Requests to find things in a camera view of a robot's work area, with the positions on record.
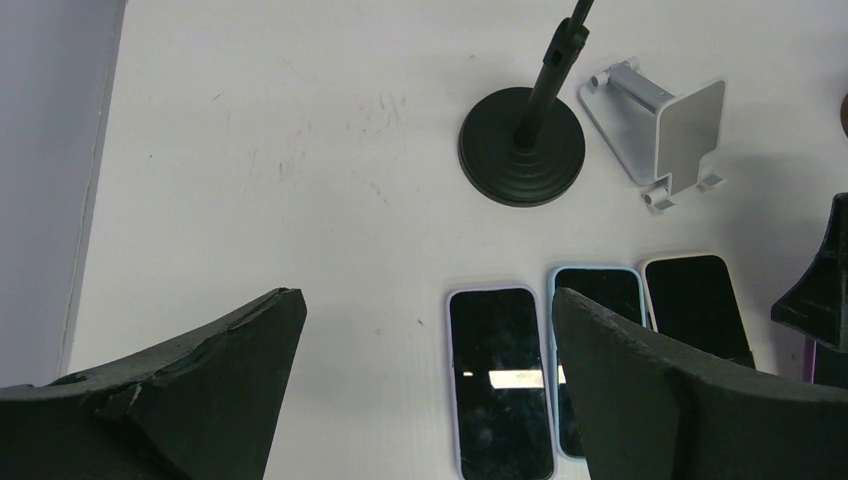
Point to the phone with lavender case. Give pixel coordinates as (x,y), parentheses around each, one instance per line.
(501,406)

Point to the phone with beige case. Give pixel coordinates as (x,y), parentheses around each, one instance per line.
(692,300)

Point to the black pole phone stand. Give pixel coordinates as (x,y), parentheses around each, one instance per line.
(524,147)

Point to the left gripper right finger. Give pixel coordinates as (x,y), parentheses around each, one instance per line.
(650,407)

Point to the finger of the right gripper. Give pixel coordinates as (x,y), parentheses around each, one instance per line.
(817,304)

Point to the white grey phone stand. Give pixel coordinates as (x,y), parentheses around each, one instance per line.
(663,141)

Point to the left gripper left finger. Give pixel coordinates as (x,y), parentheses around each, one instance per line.
(202,405)

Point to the phone with purple case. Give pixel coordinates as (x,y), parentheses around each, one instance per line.
(809,361)

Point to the phone with blue case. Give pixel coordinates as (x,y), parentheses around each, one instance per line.
(617,288)

